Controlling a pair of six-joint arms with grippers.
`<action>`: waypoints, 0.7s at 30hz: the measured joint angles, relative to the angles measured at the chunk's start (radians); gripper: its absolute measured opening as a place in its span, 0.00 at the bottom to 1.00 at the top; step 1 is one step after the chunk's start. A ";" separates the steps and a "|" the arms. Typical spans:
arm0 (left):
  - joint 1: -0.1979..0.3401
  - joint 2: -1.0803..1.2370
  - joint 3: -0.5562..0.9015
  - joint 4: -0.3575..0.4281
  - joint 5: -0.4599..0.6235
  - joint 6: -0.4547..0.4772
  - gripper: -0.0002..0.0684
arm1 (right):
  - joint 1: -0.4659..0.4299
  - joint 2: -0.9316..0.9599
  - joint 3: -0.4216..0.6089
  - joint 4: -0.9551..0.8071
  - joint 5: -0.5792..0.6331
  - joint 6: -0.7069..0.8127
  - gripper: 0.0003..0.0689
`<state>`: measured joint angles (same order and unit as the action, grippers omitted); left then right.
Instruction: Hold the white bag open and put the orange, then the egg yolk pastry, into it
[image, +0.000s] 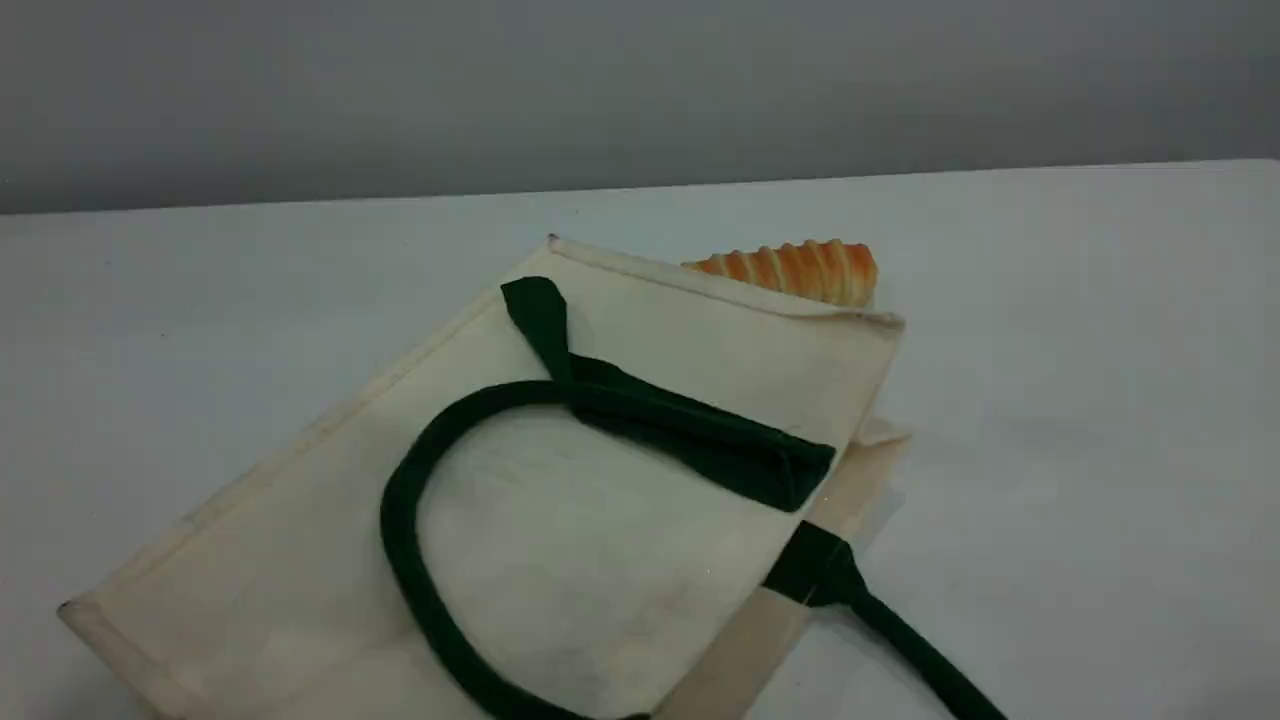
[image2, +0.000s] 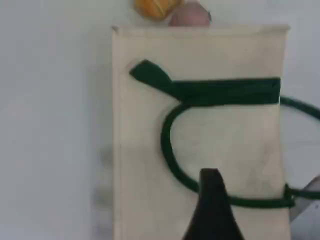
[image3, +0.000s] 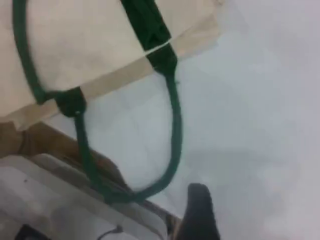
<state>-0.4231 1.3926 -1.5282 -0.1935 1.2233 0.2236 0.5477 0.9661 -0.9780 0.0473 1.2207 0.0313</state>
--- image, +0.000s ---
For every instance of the striped golden bread roll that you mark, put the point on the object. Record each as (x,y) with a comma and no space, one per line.
(810,270)

